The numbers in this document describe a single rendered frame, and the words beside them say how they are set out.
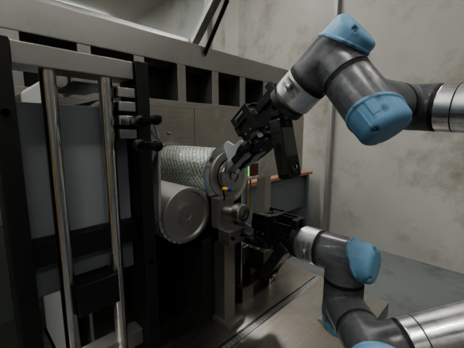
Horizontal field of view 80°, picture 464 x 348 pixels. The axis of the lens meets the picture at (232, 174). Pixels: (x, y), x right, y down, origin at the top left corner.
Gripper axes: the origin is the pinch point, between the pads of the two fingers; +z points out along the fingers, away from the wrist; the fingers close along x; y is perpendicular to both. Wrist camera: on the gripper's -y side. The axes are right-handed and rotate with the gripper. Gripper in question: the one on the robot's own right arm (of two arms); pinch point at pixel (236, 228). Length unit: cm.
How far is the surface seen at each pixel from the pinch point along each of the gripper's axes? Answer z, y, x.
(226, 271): -7.2, -5.8, 10.6
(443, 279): -21, -109, -254
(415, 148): 17, 10, -283
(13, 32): 31, 48, 40
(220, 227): -6.1, 4.8, 11.5
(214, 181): -3.4, 14.8, 10.9
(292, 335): -20.3, -19.0, 2.8
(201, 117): 30.1, 31.5, -12.9
